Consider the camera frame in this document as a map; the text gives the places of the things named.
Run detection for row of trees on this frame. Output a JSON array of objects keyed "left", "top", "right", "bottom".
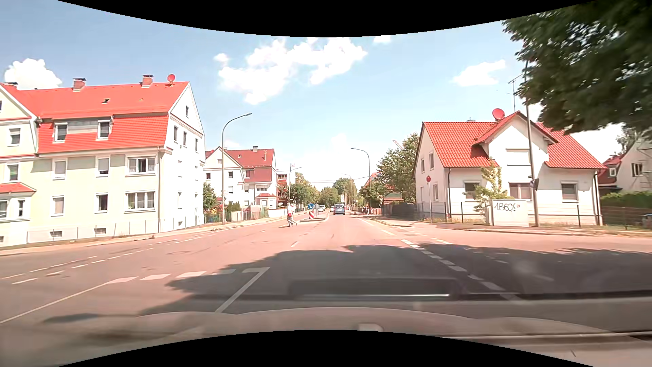
[{"left": 289, "top": 172, "right": 358, "bottom": 208}]

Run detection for grey asphalt road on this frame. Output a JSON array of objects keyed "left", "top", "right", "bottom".
[{"left": 0, "top": 212, "right": 652, "bottom": 327}]

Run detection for white house with red roof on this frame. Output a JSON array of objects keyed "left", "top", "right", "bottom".
[{"left": 204, "top": 146, "right": 278, "bottom": 219}]

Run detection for road markings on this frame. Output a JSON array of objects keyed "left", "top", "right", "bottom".
[{"left": 0, "top": 215, "right": 556, "bottom": 325}]

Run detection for white red-roofed house with dish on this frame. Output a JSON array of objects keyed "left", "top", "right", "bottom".
[{"left": 413, "top": 108, "right": 607, "bottom": 226}]

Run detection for car's own bonnet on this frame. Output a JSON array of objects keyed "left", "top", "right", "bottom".
[{"left": 0, "top": 307, "right": 652, "bottom": 367}]

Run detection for grey pavement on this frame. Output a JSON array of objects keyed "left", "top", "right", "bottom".
[
  {"left": 367, "top": 214, "right": 652, "bottom": 238},
  {"left": 0, "top": 216, "right": 286, "bottom": 257}
]

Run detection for small young tree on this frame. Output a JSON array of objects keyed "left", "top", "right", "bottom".
[{"left": 471, "top": 159, "right": 510, "bottom": 216}]

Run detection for tall grey pole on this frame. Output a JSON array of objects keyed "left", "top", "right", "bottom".
[{"left": 508, "top": 61, "right": 541, "bottom": 228}]

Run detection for large cream red-roofed building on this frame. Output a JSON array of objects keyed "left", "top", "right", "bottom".
[{"left": 0, "top": 74, "right": 206, "bottom": 248}]

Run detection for dark metal fence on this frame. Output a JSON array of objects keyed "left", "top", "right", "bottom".
[{"left": 415, "top": 201, "right": 604, "bottom": 227}]

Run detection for large dark green tree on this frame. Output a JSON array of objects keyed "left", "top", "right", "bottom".
[{"left": 502, "top": 0, "right": 652, "bottom": 139}]

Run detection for green hedge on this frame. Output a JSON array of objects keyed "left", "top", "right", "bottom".
[{"left": 600, "top": 191, "right": 652, "bottom": 209}]

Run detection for beige house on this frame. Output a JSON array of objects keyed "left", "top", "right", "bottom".
[{"left": 614, "top": 137, "right": 652, "bottom": 193}]

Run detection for curved grey lamp post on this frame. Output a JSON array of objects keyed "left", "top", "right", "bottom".
[
  {"left": 350, "top": 147, "right": 372, "bottom": 215},
  {"left": 220, "top": 112, "right": 253, "bottom": 225},
  {"left": 288, "top": 164, "right": 303, "bottom": 205}
]

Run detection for white wall with graffiti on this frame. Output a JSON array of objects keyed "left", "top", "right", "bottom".
[{"left": 488, "top": 199, "right": 530, "bottom": 227}]

